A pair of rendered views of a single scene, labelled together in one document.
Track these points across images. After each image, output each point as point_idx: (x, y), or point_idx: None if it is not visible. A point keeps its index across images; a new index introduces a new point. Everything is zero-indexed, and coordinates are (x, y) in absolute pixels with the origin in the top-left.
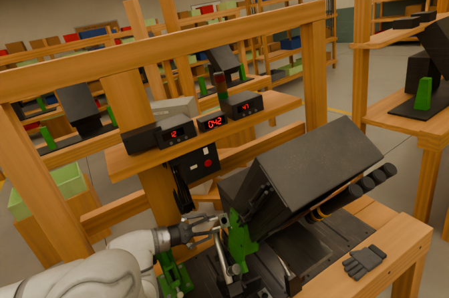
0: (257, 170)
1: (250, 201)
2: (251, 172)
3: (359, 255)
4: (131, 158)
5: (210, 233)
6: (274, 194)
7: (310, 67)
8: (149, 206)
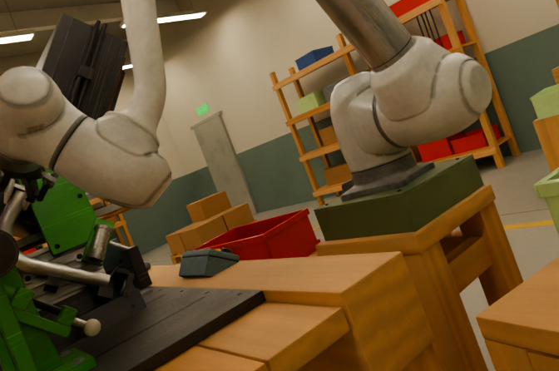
0: (71, 26)
1: (85, 61)
2: (58, 41)
3: None
4: None
5: (37, 187)
6: (103, 38)
7: None
8: None
